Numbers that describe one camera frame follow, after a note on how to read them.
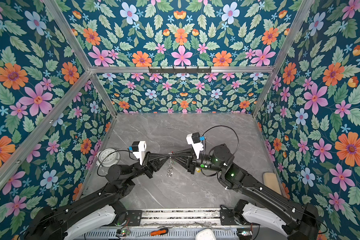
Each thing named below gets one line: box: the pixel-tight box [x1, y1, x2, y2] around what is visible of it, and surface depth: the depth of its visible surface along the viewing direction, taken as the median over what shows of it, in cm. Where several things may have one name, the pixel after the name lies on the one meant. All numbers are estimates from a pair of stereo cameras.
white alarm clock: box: [96, 148, 121, 168], surface depth 93 cm
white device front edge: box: [195, 228, 217, 240], surface depth 68 cm
